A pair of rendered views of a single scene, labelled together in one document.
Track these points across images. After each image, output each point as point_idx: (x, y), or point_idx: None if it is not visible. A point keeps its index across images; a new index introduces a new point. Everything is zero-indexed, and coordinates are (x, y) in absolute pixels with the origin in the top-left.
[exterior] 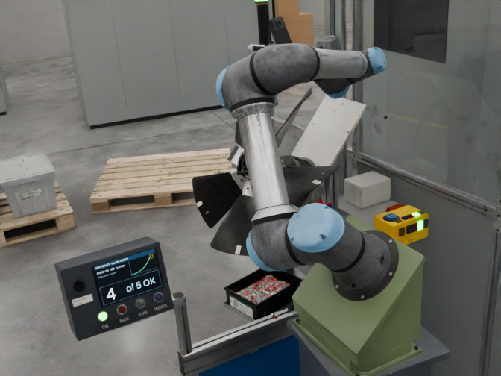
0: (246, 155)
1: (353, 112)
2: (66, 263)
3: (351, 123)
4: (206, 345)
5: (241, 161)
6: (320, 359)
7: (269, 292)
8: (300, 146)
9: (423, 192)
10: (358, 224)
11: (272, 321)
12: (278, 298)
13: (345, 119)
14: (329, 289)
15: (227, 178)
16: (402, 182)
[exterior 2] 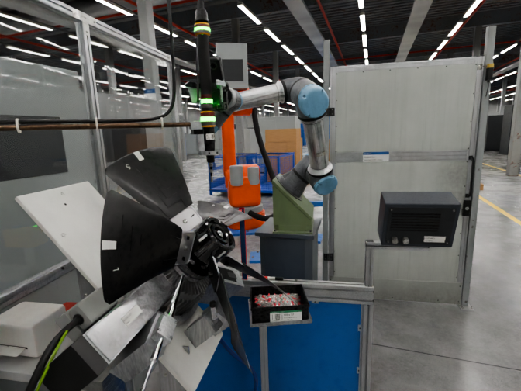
0: (325, 136)
1: (87, 193)
2: (448, 197)
3: (101, 202)
4: (352, 283)
5: (220, 239)
6: (317, 225)
7: (275, 299)
8: (90, 265)
9: (52, 285)
10: (275, 180)
11: (299, 279)
12: (277, 291)
13: (91, 203)
14: (301, 202)
15: (224, 282)
16: (22, 301)
